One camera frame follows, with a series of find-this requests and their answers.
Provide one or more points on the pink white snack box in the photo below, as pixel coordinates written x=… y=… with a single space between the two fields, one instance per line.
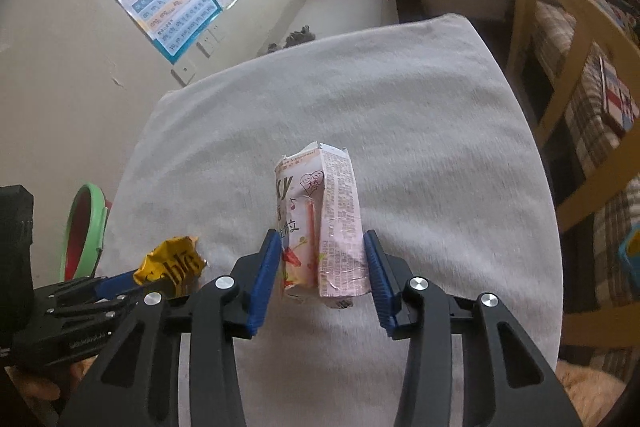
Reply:
x=340 y=217

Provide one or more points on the red white box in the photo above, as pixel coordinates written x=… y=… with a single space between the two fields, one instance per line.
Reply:
x=620 y=97

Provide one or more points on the grey sneaker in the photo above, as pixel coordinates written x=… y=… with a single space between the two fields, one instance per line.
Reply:
x=300 y=36
x=276 y=47

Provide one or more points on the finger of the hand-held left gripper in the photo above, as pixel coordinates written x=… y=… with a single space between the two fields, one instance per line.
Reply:
x=115 y=283

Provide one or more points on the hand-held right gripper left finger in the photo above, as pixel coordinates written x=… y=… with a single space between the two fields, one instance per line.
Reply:
x=265 y=284

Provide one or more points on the wooden chair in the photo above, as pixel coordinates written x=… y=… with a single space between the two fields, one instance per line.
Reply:
x=530 y=7

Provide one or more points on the green plastic bin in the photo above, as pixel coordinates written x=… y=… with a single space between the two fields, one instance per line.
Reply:
x=87 y=190

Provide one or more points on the white towel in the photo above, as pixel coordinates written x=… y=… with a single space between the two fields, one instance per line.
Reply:
x=400 y=132

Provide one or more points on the white wall socket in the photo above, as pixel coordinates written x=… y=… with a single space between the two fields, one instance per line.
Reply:
x=183 y=74
x=210 y=41

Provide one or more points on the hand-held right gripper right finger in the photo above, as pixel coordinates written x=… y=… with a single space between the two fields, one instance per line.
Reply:
x=378 y=277

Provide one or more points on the plaid seat cushion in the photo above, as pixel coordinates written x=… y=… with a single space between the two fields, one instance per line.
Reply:
x=585 y=117

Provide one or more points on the teal plastic box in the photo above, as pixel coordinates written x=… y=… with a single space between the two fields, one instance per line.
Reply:
x=631 y=252

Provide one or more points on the yellow snack wrapper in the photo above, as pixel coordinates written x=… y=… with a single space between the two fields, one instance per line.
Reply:
x=170 y=264

